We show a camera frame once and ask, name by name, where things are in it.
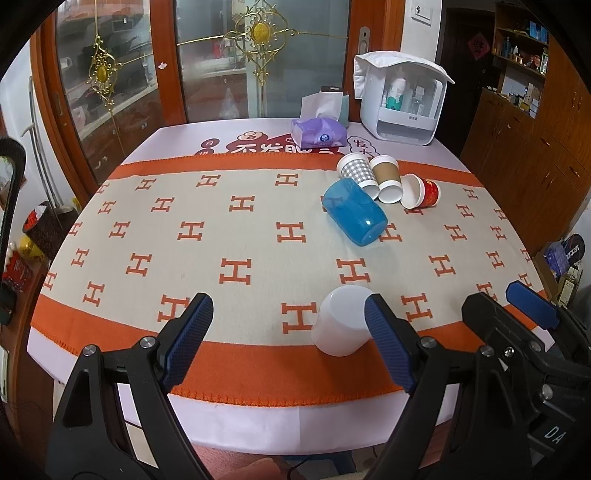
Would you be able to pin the checkered paper cup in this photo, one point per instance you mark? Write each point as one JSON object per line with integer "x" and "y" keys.
{"x": 356, "y": 170}

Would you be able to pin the black round sign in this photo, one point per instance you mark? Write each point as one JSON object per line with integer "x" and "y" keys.
{"x": 574, "y": 247}

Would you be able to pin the white bottle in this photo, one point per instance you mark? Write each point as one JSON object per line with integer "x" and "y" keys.
{"x": 397, "y": 94}

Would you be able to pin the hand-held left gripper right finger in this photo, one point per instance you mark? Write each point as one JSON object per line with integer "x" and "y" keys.
{"x": 388, "y": 346}

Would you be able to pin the dark woven basket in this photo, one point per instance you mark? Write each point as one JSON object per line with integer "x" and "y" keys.
{"x": 48, "y": 228}

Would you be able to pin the blue plastic cup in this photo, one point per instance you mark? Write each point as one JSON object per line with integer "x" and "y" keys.
{"x": 354, "y": 212}

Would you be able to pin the brown sleeve paper cup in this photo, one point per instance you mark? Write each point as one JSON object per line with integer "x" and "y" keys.
{"x": 387, "y": 177}

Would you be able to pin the white storage organizer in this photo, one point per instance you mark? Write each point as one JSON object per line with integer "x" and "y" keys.
{"x": 401, "y": 124}

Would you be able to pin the red door decoration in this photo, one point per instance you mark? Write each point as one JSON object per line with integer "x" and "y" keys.
{"x": 478, "y": 46}

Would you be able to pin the purple tissue pack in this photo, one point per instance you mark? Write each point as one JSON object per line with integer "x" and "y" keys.
{"x": 318, "y": 133}

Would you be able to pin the red packet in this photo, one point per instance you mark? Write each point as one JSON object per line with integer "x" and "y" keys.
{"x": 16, "y": 272}

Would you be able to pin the red paper cup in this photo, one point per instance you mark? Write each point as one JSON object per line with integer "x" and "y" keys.
{"x": 422, "y": 191}

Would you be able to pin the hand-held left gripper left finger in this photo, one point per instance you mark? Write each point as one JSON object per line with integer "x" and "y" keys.
{"x": 189, "y": 341}

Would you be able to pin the wooden shelf with bottles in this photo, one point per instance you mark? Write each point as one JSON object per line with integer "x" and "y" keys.
{"x": 521, "y": 60}

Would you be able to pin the wooden glass door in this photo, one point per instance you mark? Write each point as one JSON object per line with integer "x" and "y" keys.
{"x": 129, "y": 92}
{"x": 300, "y": 60}

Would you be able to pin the white wall switch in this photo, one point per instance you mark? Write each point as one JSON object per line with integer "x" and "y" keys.
{"x": 423, "y": 14}

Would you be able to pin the gold door ornament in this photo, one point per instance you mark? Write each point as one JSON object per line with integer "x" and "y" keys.
{"x": 104, "y": 71}
{"x": 261, "y": 32}

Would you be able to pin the orange patterned blanket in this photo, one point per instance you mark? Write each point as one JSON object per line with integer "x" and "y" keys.
{"x": 184, "y": 258}

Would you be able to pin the wooden cabinet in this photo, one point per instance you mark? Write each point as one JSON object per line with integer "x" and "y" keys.
{"x": 531, "y": 175}

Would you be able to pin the blue box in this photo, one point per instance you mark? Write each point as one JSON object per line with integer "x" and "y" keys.
{"x": 556, "y": 258}

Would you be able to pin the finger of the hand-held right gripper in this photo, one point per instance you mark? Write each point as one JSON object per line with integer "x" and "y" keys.
{"x": 531, "y": 304}
{"x": 489, "y": 318}

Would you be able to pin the white translucent plastic cup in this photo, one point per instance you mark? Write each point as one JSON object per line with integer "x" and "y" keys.
{"x": 341, "y": 321}

